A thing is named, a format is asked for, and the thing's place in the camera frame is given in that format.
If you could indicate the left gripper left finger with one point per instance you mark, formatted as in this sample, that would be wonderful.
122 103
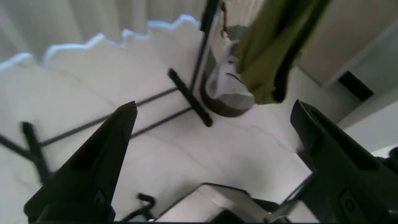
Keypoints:
84 180

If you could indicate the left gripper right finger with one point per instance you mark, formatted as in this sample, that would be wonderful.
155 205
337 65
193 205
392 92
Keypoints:
348 186

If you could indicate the green printed shirt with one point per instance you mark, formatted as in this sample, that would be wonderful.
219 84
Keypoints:
261 46

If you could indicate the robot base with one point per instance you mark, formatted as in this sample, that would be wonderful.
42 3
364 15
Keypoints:
224 199

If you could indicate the white laundry basket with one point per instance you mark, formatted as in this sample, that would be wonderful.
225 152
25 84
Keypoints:
217 110

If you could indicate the black clothes rack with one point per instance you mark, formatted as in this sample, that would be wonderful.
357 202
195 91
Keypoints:
204 40

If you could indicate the pale grey shorts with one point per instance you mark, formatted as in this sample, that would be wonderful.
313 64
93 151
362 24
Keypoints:
227 90

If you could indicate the white curtain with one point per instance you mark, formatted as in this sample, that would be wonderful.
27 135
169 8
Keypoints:
93 15

